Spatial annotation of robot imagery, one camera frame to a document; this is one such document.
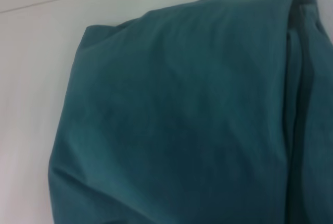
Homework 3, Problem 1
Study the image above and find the teal blue t-shirt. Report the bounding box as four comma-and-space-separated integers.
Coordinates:
46, 0, 333, 224

